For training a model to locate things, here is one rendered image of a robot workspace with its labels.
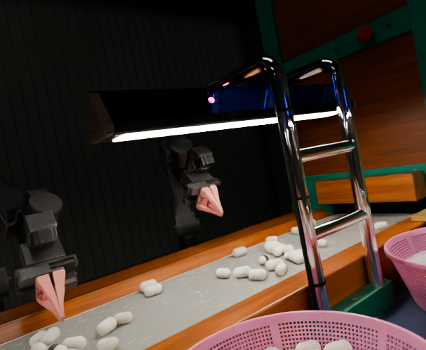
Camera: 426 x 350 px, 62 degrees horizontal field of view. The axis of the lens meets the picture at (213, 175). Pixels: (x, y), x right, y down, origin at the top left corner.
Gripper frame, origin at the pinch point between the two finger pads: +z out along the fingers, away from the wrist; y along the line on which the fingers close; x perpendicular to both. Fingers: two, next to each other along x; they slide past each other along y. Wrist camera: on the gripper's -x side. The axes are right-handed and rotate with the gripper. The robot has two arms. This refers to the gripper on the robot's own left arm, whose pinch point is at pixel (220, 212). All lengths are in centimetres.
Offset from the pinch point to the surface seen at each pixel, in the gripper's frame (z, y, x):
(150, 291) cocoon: 11.0, -24.3, 3.9
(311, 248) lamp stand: 29.9, -11.2, -21.6
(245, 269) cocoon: 18.7, -8.0, -3.0
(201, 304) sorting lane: 21.6, -20.7, -3.4
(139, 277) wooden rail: 3.6, -22.3, 9.2
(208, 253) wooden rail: 4.0, -3.8, 9.3
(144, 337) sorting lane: 23.1, -32.4, -4.7
